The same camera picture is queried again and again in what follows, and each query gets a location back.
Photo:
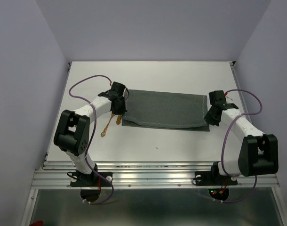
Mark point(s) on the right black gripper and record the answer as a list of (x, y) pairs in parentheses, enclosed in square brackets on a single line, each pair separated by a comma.
[(210, 121)]

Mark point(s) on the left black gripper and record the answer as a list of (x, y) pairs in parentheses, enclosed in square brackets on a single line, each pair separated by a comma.
[(123, 110)]

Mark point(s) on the gold knife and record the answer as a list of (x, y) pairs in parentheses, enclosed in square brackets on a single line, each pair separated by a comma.
[(118, 120)]

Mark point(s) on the grey cloth napkin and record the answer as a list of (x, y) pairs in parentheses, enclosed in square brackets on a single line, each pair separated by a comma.
[(164, 110)]

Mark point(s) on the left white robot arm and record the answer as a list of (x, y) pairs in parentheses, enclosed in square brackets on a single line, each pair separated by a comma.
[(72, 131)]

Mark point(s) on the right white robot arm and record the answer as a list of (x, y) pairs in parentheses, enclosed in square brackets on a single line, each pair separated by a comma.
[(258, 154)]

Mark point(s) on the gold fork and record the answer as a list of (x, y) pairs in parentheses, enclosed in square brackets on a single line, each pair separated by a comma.
[(103, 133)]

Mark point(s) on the red object at corner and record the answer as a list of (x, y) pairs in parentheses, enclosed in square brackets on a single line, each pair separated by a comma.
[(37, 223)]

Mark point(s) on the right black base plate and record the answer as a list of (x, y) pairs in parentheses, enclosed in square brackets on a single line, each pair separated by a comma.
[(207, 178)]

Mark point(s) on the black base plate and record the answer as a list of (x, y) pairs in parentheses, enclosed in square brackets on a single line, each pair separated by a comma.
[(207, 178), (83, 180)]

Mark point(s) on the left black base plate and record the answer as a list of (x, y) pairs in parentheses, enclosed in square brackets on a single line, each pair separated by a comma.
[(83, 180)]

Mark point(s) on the aluminium mounting rail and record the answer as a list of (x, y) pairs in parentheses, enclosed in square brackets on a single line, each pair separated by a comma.
[(125, 175)]

